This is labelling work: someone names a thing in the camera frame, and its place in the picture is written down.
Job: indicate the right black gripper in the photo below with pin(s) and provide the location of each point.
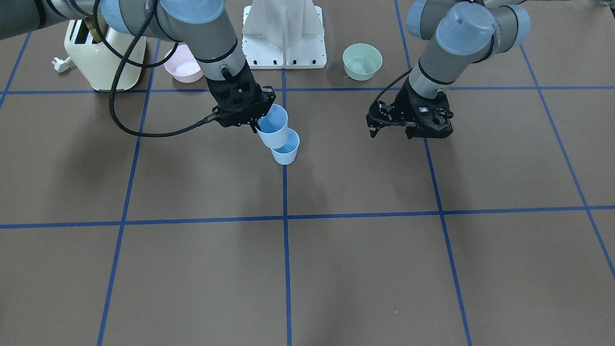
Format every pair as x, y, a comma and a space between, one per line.
266, 97

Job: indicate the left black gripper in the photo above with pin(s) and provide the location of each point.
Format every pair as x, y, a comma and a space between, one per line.
402, 102

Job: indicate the light blue cup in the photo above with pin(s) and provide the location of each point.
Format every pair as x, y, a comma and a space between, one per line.
273, 127
287, 153

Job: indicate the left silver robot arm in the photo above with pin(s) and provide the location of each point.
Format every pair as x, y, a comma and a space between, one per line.
459, 33

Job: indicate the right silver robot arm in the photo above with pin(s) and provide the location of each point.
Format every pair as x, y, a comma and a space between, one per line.
203, 25

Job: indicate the green bowl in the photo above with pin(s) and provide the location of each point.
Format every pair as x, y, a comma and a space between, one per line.
361, 61

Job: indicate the pink bowl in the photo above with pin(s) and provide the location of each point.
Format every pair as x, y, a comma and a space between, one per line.
182, 65

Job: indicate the cream toaster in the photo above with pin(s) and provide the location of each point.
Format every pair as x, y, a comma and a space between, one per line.
97, 63

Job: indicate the bread slice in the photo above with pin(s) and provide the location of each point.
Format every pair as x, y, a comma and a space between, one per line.
96, 26

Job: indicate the white toaster plug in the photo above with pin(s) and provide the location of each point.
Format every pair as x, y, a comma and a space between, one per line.
61, 65

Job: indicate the white pedestal column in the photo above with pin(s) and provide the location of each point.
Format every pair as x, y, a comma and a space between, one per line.
284, 34

